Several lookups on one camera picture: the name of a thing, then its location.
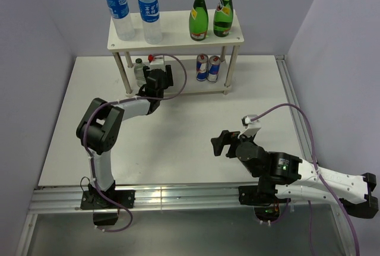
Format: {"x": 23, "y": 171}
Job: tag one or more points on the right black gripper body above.
{"x": 243, "y": 138}

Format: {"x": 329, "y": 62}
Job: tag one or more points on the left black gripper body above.
{"x": 161, "y": 95}

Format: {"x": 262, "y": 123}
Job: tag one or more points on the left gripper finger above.
{"x": 169, "y": 75}
{"x": 147, "y": 72}

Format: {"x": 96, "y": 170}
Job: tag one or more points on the clear glass bottle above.
{"x": 139, "y": 72}

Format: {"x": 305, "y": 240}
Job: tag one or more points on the pocari sweat bottle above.
{"x": 150, "y": 15}
{"x": 119, "y": 11}

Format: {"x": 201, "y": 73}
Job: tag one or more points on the green bottle gold neck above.
{"x": 198, "y": 21}

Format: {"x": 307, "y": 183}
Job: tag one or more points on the green glass bottle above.
{"x": 223, "y": 18}

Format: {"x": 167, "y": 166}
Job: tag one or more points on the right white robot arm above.
{"x": 282, "y": 176}

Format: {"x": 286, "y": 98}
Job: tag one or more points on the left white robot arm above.
{"x": 98, "y": 131}

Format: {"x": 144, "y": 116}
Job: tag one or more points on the beige two-tier shelf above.
{"x": 176, "y": 38}

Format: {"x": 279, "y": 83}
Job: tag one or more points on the left red bull can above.
{"x": 201, "y": 67}

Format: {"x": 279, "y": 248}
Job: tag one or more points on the red bull can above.
{"x": 201, "y": 67}
{"x": 213, "y": 69}

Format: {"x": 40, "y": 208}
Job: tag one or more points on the right red bull can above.
{"x": 213, "y": 69}

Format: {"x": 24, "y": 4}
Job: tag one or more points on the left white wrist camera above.
{"x": 156, "y": 62}

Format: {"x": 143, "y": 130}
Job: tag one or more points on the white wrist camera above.
{"x": 251, "y": 126}
{"x": 156, "y": 62}

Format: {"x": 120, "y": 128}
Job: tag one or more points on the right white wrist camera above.
{"x": 251, "y": 126}

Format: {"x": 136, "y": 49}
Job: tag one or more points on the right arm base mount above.
{"x": 267, "y": 207}

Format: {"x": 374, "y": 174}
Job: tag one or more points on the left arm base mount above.
{"x": 104, "y": 212}

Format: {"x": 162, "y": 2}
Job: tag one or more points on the aluminium frame rail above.
{"x": 186, "y": 198}

